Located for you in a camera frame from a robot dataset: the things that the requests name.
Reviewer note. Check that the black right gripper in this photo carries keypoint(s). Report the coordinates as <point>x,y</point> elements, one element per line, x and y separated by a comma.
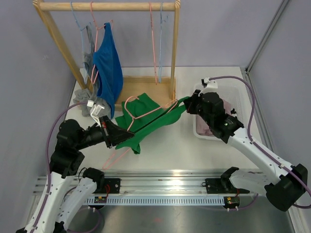
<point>191,102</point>

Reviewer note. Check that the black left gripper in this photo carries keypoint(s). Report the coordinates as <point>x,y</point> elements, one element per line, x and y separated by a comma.
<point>112,133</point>

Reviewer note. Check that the mauve pink tank top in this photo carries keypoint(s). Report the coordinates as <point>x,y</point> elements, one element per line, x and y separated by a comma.
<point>214,111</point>

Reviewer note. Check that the green tank top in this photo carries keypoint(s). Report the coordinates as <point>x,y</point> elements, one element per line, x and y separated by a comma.
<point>161,121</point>

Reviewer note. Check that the blue tank top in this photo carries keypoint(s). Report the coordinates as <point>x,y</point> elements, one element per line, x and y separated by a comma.
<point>110,77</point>

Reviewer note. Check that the light blue wire hanger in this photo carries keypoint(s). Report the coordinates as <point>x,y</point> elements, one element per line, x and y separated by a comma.
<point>162,21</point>

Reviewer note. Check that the pink wire hanger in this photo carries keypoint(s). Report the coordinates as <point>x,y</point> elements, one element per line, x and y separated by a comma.
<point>153,41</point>

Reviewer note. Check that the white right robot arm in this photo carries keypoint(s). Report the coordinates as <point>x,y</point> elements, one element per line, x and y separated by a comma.
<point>285,182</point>

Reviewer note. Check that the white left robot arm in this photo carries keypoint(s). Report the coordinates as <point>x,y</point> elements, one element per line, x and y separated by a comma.
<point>55,212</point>

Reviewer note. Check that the grey tank top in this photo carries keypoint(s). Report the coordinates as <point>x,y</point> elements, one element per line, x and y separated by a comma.
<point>82,95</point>

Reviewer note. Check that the light blue hanger far left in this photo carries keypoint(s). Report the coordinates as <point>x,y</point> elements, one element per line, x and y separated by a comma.
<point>82,34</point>

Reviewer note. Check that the white perforated plastic basket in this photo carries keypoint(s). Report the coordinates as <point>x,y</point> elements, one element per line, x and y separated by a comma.
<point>232,95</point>

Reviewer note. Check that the wooden clothes rack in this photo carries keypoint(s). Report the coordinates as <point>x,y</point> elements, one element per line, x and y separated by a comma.
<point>162,92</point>

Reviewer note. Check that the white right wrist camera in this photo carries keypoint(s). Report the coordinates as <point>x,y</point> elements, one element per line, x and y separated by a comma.
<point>208,85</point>

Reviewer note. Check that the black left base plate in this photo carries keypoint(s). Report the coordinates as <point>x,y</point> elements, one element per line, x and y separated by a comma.
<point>109,185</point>

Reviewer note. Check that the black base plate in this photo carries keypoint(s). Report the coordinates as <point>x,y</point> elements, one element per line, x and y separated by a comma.
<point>220,186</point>
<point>109,185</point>

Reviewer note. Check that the white slotted cable duct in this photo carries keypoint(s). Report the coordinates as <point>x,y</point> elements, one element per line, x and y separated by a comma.
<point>155,201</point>

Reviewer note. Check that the aluminium corner frame post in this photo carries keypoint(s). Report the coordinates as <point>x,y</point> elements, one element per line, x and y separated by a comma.
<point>276,18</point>

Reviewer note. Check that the aluminium mounting rail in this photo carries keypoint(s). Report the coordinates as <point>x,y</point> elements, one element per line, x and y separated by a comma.
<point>163,182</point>

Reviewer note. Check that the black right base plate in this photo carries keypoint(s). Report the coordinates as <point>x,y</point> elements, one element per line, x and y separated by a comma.
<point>220,186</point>

